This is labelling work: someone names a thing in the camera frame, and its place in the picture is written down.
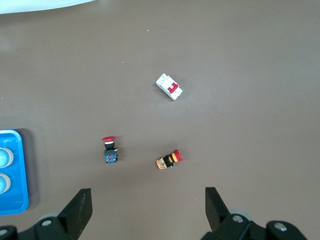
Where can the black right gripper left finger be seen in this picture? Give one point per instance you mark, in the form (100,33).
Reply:
(75,215)

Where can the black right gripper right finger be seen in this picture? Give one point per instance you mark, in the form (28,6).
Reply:
(221,216)

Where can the blue dome desk bell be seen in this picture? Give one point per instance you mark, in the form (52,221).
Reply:
(3,183)
(5,157)

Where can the blue plastic tray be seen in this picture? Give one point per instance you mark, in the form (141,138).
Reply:
(17,175)

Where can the red mushroom push button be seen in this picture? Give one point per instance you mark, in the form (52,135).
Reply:
(110,152)

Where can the orange red indicator lamp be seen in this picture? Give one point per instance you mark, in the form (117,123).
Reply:
(167,160)

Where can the white red circuit breaker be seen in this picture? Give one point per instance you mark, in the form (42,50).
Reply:
(169,86)

